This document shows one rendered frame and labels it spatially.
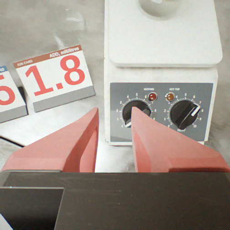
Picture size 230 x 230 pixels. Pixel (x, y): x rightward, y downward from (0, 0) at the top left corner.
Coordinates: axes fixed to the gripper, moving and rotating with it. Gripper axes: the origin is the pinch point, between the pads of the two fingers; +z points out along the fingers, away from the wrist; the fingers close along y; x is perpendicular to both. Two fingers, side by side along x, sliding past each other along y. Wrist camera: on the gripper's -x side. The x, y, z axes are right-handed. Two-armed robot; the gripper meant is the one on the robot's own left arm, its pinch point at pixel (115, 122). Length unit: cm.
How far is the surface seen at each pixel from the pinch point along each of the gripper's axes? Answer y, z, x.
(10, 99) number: 14.6, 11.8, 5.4
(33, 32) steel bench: 13.0, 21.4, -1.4
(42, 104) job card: 10.3, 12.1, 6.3
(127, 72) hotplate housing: -1.3, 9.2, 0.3
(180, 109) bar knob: -7.5, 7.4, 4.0
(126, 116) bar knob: -1.3, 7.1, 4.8
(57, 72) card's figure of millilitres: 7.8, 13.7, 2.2
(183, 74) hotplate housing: -7.6, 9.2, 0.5
